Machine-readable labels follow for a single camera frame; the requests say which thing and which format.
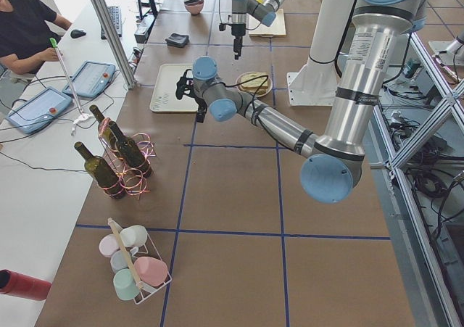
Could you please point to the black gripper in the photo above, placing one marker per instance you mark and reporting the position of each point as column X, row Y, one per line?
column 238, row 31
column 199, row 104

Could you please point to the white round plate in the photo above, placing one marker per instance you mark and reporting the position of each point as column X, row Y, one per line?
column 255, row 87

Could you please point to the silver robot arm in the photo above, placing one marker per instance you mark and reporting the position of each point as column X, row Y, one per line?
column 351, row 50
column 263, row 12

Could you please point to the white bear tray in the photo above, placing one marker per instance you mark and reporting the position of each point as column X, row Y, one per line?
column 163, row 96

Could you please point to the pink bowl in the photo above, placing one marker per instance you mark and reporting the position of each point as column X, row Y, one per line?
column 194, row 9

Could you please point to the grey folded cloth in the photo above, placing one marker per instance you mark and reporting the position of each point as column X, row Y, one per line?
column 177, row 40

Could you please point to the green wine bottle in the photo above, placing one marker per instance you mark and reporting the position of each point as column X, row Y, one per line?
column 98, row 168
column 130, row 151
column 105, row 134

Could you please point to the blue teach pendant far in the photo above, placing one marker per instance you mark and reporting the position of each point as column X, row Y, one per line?
column 91, row 78

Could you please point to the blue teach pendant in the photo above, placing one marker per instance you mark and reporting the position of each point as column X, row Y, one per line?
column 91, row 78
column 36, row 113

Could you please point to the black keyboard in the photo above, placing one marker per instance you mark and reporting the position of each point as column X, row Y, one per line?
column 116, row 18

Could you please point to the white cup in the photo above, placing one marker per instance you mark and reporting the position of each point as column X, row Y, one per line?
column 134, row 236

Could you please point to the black computer mouse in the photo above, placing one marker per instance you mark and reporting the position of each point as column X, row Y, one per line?
column 77, row 33

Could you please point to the lilac cup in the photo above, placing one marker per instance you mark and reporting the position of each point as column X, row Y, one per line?
column 108, row 245

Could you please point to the pink cup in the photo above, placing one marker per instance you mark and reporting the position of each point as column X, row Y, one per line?
column 151, row 270

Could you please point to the blue teach pendant near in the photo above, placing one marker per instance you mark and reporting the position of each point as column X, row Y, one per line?
column 36, row 113

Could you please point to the pale blue cup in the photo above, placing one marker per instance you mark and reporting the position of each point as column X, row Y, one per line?
column 117, row 261

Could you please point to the pink stick with green tip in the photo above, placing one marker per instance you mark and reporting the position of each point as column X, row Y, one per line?
column 83, row 116

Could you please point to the mint green cup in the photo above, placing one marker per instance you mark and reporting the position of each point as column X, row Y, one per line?
column 125, row 287

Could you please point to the person in black shirt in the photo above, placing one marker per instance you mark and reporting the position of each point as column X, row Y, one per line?
column 25, row 35

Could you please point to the red cylinder bottle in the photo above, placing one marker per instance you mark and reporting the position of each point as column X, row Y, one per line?
column 20, row 285

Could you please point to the copper wire bottle rack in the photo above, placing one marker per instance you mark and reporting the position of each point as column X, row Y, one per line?
column 131, row 179

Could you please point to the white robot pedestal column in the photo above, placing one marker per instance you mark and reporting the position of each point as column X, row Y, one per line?
column 316, row 82

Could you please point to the white wire cup rack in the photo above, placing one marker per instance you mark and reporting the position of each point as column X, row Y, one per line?
column 131, row 254

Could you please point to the aluminium frame post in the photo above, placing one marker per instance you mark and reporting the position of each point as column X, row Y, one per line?
column 114, row 42

